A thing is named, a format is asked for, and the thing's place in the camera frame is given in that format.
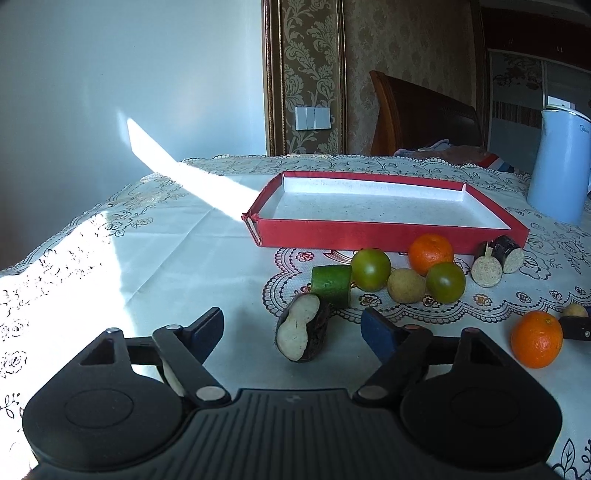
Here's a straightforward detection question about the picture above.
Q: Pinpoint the wardrobe with mirrored doors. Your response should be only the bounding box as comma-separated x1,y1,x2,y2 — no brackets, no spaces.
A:
489,51,590,173

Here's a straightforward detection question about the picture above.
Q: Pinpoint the brown wooden headboard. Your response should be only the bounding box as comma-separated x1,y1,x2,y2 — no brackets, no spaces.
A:
370,70,484,156

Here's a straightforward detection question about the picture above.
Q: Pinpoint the green cucumber piece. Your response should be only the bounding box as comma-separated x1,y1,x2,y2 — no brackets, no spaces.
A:
311,265,352,309

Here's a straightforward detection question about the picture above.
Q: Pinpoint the light blue kettle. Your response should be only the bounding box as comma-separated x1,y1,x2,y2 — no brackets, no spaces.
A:
527,105,590,225

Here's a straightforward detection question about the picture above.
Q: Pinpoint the green tomato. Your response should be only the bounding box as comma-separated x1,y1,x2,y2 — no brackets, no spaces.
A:
351,248,392,292
426,262,466,304

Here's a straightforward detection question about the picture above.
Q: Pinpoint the orange mandarin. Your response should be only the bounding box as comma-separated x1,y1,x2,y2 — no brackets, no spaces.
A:
408,233,454,276
510,311,564,369

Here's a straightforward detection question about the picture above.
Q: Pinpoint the bedding with striped pillow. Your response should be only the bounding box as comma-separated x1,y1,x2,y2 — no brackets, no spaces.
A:
394,139,526,174

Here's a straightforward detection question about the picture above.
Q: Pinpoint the dark cut water chestnut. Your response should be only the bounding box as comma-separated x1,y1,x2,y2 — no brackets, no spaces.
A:
274,293,329,363

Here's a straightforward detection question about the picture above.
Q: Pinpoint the dark sugarcane piece back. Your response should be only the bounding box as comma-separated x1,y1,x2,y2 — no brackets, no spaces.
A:
492,235,525,274

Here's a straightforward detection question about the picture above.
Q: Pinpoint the white lace tablecloth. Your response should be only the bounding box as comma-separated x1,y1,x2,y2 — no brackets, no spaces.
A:
1,155,590,479

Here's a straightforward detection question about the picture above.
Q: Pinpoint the red shallow tray box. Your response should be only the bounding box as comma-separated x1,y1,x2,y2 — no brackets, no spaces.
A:
242,171,529,254

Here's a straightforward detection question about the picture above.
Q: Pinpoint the white wall switch panel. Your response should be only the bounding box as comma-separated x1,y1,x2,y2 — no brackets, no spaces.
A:
294,106,332,131

